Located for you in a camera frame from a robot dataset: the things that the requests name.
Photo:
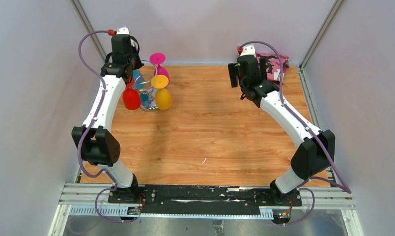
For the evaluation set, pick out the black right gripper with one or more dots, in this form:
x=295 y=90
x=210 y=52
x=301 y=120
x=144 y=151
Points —
x=234 y=69

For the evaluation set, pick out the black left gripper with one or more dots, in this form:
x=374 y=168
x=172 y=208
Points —
x=137 y=65

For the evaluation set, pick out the pink plastic wine glass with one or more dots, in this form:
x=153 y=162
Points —
x=158 y=59

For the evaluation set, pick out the red plastic wine glass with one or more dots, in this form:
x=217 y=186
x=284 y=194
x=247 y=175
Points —
x=131 y=98

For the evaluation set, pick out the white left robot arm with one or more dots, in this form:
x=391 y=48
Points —
x=98 y=151

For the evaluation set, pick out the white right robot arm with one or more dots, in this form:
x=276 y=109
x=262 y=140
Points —
x=315 y=148

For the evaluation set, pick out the blue plastic wine glass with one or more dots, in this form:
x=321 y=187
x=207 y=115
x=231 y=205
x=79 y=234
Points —
x=145 y=94

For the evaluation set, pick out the yellow plastic wine glass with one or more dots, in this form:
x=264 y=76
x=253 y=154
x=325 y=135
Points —
x=162 y=96

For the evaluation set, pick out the pink camouflage folded cloth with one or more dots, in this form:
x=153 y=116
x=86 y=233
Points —
x=273 y=67

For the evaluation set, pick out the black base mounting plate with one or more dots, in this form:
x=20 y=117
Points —
x=204 y=200

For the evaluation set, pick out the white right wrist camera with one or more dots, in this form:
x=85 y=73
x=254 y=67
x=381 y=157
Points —
x=248 y=50

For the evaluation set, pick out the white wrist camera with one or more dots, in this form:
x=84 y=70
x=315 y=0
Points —
x=123 y=31
x=248 y=50

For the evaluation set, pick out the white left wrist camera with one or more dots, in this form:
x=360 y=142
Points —
x=123 y=31

